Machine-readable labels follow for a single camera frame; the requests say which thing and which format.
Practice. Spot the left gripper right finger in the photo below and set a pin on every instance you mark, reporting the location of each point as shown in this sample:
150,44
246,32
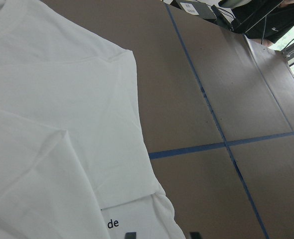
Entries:
194,235

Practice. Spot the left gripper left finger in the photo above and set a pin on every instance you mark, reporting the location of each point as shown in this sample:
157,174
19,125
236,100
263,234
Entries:
130,235

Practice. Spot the white long-sleeve printed shirt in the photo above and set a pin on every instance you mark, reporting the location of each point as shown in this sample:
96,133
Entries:
73,162

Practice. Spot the person in black shirt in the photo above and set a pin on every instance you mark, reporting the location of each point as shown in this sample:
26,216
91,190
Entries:
273,27

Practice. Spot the black box with label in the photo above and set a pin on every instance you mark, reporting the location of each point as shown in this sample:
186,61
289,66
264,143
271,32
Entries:
195,8

